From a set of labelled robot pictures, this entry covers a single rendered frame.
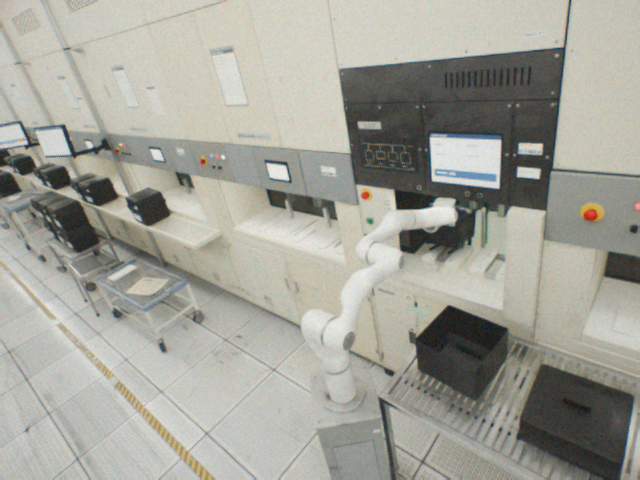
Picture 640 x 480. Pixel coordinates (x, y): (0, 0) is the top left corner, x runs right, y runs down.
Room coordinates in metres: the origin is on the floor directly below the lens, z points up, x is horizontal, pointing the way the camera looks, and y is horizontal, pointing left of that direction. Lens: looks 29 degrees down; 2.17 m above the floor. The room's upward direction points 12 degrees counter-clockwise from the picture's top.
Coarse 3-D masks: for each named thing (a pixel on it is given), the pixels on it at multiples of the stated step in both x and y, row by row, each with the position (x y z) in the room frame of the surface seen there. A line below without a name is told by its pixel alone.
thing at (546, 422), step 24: (552, 384) 0.92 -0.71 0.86; (576, 384) 0.90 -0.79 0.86; (600, 384) 0.89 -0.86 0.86; (528, 408) 0.85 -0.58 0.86; (552, 408) 0.83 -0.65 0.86; (576, 408) 0.82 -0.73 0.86; (600, 408) 0.80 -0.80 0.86; (624, 408) 0.79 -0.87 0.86; (528, 432) 0.80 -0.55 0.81; (552, 432) 0.76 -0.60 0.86; (576, 432) 0.74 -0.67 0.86; (600, 432) 0.73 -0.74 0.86; (624, 432) 0.71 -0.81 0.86; (576, 456) 0.70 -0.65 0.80; (600, 456) 0.66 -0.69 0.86; (624, 456) 0.65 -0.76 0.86
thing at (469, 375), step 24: (456, 312) 1.34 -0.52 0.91; (432, 336) 1.28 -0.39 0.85; (456, 336) 1.33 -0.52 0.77; (480, 336) 1.25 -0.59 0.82; (504, 336) 1.13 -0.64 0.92; (432, 360) 1.14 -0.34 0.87; (456, 360) 1.20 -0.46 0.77; (480, 360) 1.17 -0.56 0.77; (504, 360) 1.14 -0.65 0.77; (456, 384) 1.05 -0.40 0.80; (480, 384) 1.01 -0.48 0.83
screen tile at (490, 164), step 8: (472, 144) 1.43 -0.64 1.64; (480, 144) 1.41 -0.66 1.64; (488, 144) 1.39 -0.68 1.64; (496, 144) 1.37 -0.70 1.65; (472, 152) 1.43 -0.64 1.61; (480, 152) 1.41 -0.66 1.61; (488, 152) 1.39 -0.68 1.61; (496, 152) 1.37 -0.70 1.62; (472, 160) 1.43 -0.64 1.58; (480, 160) 1.41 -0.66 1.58; (488, 160) 1.39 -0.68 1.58; (496, 160) 1.37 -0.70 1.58; (472, 168) 1.43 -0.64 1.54; (480, 168) 1.41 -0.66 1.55; (488, 168) 1.39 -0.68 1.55; (496, 168) 1.37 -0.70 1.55
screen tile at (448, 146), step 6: (438, 144) 1.53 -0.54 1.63; (444, 144) 1.51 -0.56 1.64; (450, 144) 1.50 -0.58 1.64; (438, 150) 1.53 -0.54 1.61; (444, 150) 1.51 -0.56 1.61; (450, 150) 1.50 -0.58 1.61; (456, 150) 1.48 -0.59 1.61; (438, 156) 1.54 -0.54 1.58; (444, 156) 1.52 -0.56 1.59; (456, 156) 1.48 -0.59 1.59; (438, 162) 1.53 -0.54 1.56; (444, 162) 1.52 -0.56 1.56; (450, 162) 1.50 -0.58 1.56; (456, 162) 1.48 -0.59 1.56
